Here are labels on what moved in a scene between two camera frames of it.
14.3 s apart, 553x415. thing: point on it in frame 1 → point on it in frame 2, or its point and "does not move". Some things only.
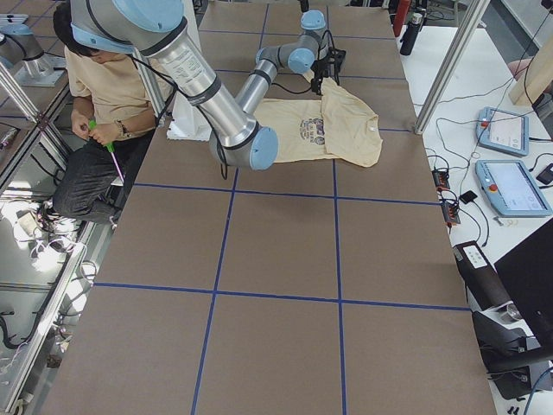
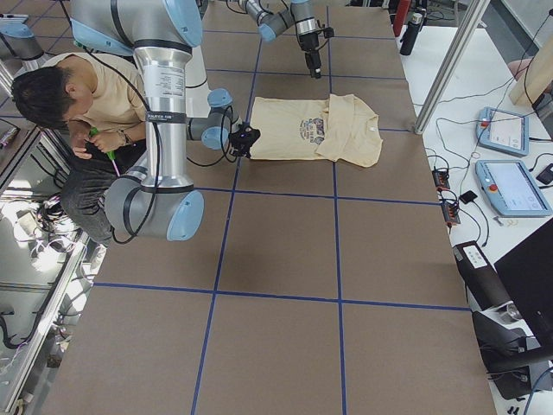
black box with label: (480, 276) does not move
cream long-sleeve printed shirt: (339, 126) does not move
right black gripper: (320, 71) → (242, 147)
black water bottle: (409, 34) does not move
